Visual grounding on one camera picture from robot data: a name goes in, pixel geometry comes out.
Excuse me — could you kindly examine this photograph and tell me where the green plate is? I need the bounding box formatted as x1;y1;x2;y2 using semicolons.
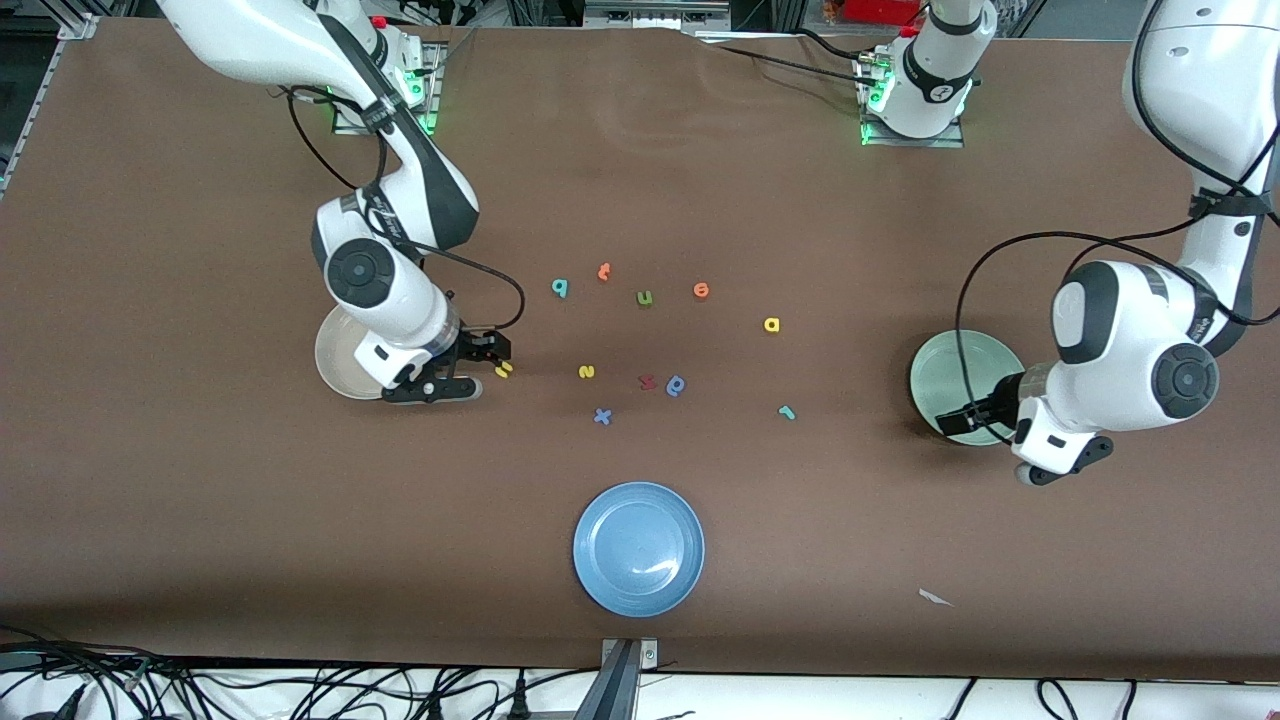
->
909;329;1031;447

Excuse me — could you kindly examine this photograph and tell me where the beige brown plate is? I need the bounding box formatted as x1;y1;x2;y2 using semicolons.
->
314;304;389;401

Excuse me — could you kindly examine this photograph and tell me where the blue plate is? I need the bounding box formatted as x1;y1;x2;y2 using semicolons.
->
572;481;706;618

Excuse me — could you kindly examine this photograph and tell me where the brown table cover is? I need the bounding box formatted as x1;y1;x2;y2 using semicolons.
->
0;18;1280;683

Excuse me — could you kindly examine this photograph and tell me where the grey metal equipment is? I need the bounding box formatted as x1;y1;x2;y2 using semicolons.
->
583;0;733;33

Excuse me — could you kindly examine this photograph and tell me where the red box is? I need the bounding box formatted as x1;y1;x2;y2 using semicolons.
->
840;0;926;26

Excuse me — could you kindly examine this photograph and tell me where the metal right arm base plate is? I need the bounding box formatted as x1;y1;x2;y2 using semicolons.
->
332;44;442;136

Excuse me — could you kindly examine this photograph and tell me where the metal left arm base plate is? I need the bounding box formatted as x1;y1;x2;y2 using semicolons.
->
858;55;967;149

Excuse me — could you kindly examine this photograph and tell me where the looped black floor cable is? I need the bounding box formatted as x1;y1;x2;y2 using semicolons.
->
1036;678;1083;720

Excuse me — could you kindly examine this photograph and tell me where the aluminium camera mount profile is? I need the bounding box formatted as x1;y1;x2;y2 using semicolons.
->
573;638;661;720

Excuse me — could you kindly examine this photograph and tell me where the black base power cable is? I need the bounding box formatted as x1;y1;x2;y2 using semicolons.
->
690;28;886;91

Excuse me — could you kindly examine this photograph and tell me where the tangled black cable bundle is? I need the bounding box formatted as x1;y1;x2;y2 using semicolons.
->
0;625;501;720

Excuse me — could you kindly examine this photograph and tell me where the aluminium frame rail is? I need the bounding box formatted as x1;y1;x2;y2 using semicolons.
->
0;10;101;201

